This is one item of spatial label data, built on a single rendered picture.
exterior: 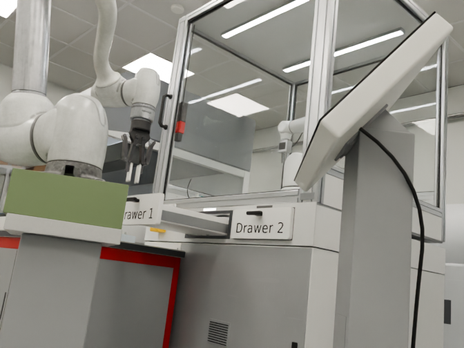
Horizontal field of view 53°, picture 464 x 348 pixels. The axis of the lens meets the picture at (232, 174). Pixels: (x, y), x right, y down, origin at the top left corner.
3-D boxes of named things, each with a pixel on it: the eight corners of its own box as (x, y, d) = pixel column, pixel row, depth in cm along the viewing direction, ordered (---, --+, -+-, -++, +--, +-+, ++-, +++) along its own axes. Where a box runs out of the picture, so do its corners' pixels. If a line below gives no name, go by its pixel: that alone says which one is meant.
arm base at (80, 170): (30, 172, 119) (34, 150, 120) (41, 190, 139) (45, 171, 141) (104, 181, 123) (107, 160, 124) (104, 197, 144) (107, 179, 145)
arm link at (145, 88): (162, 111, 182) (134, 112, 187) (168, 74, 185) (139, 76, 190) (148, 101, 172) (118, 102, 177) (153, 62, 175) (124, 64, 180)
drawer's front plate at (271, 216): (288, 239, 155) (291, 206, 158) (230, 237, 177) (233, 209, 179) (291, 239, 157) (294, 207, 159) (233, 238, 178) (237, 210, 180)
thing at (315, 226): (313, 246, 149) (316, 201, 153) (143, 240, 225) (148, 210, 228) (445, 274, 210) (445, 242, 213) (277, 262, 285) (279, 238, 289)
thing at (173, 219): (158, 220, 161) (161, 203, 162) (121, 221, 180) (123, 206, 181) (242, 237, 186) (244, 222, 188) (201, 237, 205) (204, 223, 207)
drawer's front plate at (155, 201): (155, 224, 158) (160, 192, 161) (114, 224, 180) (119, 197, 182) (159, 225, 159) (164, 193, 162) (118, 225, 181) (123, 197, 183)
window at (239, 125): (301, 190, 161) (322, -51, 182) (162, 201, 224) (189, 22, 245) (302, 190, 161) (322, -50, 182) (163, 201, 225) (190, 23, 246)
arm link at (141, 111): (159, 108, 177) (157, 122, 176) (150, 112, 185) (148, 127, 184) (137, 101, 173) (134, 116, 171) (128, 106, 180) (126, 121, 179)
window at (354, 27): (323, 161, 160) (339, -55, 179) (322, 162, 160) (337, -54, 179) (438, 208, 215) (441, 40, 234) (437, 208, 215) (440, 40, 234)
